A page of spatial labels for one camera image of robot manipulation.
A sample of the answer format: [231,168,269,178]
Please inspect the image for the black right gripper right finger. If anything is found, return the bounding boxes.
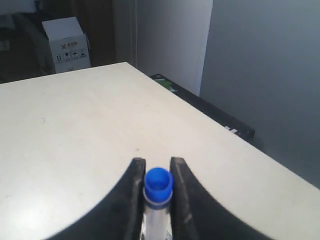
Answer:
[170,157,270,240]

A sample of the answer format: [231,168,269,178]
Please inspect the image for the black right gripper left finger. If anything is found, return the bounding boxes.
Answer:
[50,158,146,240]

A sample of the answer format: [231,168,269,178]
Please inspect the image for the blue capped test tube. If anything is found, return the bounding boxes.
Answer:
[141,167,174,240]

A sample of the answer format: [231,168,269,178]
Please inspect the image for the black power strip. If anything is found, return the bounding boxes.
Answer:
[150,74,256,143]

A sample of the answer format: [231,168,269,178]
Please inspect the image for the white cardboard box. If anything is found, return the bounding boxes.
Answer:
[42,16,91,74]

